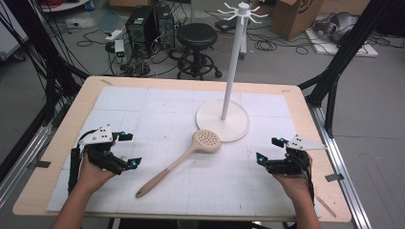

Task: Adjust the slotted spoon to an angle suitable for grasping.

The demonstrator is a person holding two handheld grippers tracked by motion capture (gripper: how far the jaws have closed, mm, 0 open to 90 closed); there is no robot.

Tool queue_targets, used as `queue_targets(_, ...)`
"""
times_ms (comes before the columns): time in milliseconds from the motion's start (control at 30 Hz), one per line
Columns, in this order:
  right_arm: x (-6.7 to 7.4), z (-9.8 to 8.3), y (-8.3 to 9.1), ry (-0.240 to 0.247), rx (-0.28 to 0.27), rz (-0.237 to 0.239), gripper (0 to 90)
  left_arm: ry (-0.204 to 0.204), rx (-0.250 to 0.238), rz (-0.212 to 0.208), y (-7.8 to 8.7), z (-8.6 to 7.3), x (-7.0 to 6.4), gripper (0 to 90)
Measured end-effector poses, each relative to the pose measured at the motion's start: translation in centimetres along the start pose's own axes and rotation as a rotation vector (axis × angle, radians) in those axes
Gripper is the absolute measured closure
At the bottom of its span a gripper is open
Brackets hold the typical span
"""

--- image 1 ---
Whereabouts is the white foam board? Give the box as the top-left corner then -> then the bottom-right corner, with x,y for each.
305,28 -> 380,58

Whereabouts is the person's right hand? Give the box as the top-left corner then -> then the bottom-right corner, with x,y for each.
273,158 -> 314,204

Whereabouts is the printed cardboard box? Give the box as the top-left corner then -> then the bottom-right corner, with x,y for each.
270,0 -> 324,41

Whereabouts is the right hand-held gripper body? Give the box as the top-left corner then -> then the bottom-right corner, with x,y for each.
266,134 -> 329,176

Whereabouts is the white cabinet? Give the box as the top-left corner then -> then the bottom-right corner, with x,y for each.
0,6 -> 30,61

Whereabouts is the white round table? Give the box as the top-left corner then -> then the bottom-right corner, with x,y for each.
41,0 -> 90,13

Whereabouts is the grey device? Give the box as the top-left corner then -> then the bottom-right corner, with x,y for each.
313,11 -> 359,44

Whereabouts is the large black computer tower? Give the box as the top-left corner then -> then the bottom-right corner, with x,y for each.
124,5 -> 159,60

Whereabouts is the white adapter box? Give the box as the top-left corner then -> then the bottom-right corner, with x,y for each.
114,39 -> 126,58

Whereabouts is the white power strip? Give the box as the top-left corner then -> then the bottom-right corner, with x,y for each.
104,29 -> 123,42

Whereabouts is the beige slotted spoon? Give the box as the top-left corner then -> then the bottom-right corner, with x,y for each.
135,129 -> 223,199

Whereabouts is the white hook stand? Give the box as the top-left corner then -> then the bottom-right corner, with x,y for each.
195,1 -> 269,143

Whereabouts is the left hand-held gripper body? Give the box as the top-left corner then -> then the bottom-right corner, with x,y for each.
78,124 -> 127,176

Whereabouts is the plain cardboard box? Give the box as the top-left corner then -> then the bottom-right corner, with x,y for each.
108,0 -> 157,9

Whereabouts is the person's left hand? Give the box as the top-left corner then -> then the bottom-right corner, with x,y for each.
76,154 -> 117,195

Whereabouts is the black metal frame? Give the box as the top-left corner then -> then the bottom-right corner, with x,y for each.
0,0 -> 90,128
299,0 -> 395,137

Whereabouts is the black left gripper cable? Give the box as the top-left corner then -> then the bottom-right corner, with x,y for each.
67,128 -> 96,196

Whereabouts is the white grid mat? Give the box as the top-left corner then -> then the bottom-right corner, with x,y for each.
46,85 -> 323,218

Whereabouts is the black cable coil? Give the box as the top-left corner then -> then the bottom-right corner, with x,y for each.
253,38 -> 279,52

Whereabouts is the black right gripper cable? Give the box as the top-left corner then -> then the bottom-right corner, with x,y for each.
304,156 -> 317,206

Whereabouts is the black round stool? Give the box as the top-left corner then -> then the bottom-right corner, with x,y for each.
176,22 -> 224,80

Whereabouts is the aluminium rail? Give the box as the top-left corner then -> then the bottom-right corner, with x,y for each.
0,125 -> 53,208
309,104 -> 372,229

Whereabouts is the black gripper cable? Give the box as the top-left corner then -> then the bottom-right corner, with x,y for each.
67,128 -> 96,196
304,156 -> 317,206

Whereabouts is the slim black computer tower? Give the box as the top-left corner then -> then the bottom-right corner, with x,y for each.
154,4 -> 176,51

